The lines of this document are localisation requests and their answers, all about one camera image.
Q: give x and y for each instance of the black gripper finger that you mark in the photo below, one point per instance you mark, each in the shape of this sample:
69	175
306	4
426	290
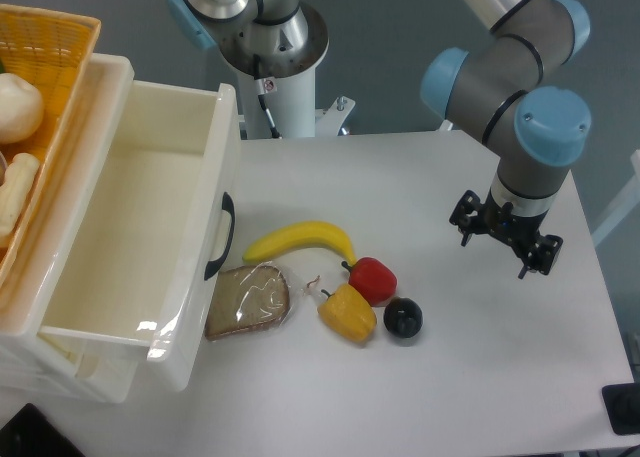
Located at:
468	216
539	255

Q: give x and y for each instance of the white drawer cabinet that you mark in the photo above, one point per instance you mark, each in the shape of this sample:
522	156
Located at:
39	351

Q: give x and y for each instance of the red bell pepper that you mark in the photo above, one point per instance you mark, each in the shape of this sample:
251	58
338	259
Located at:
372	279

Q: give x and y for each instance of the dark purple mangosteen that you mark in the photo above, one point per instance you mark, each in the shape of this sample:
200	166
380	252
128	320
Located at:
403	318

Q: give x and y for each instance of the black object bottom left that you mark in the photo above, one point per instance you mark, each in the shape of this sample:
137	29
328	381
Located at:
29	433

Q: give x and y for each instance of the orange woven basket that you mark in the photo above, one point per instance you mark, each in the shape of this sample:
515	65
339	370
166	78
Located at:
50	50

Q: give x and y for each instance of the yellow bell pepper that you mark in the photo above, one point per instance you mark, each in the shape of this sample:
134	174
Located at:
347	313

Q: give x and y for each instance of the white round bun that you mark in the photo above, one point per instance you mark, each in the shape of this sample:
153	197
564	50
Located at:
22	109

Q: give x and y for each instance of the yellow banana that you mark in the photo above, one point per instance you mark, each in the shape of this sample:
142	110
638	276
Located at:
301	235

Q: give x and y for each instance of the bagged brown bread slice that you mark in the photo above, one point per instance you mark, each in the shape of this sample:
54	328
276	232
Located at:
254	298

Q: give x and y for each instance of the pale corn cob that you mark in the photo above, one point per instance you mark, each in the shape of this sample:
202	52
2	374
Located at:
18	180

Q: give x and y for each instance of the black device right edge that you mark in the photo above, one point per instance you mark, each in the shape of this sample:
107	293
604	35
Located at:
622	406

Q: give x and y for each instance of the open white plastic drawer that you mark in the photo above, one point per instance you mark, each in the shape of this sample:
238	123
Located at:
157	230

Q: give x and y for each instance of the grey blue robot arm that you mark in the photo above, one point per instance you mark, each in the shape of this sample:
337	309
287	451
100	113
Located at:
499	97

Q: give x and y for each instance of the white frame right edge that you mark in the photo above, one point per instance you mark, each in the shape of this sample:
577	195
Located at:
620	205

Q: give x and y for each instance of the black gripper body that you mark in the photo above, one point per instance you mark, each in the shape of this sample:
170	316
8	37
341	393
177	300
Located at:
518	232

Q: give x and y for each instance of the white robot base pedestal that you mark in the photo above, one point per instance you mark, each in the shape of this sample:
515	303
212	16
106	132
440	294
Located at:
274	48

